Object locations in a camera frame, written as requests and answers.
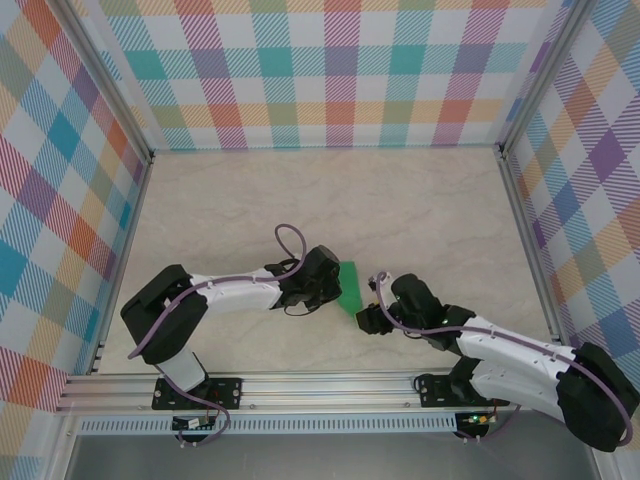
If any aluminium frame leg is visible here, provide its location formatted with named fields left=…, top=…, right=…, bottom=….
left=44, top=413, right=84, bottom=480
left=592, top=449, right=619, bottom=480

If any green paper sheet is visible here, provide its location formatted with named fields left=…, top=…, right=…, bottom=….
left=334, top=260, right=364, bottom=318

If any slotted grey cable duct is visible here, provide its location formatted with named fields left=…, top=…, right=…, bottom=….
left=78, top=417, right=459, bottom=436

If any long aluminium mounting rail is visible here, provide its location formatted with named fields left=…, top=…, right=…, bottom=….
left=53, top=368, right=610, bottom=415

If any grey metal shelf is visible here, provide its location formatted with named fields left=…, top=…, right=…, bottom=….
left=64, top=433, right=601, bottom=480

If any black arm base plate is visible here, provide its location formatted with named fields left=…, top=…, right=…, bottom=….
left=417, top=373, right=511, bottom=409
left=152, top=377, right=244, bottom=412

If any aluminium table side rail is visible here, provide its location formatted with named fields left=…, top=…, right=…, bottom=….
left=87, top=154, right=154, bottom=376
left=497, top=149, right=574, bottom=371

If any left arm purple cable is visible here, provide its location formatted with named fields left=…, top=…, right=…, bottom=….
left=127, top=222, right=307, bottom=447

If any small black circuit board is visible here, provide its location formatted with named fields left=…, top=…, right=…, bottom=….
left=171, top=416, right=217, bottom=432

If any aluminium frame post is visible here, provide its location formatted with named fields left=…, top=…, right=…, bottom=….
left=58, top=0, right=155, bottom=165
left=497, top=0, right=594, bottom=164

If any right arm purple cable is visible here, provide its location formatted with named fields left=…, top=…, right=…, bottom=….
left=373, top=270, right=632, bottom=447

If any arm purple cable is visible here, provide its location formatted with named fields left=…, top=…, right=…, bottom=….
left=373, top=270, right=632, bottom=447
left=127, top=222, right=307, bottom=447

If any thin black base wire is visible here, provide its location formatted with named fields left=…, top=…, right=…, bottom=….
left=413, top=367, right=452, bottom=396

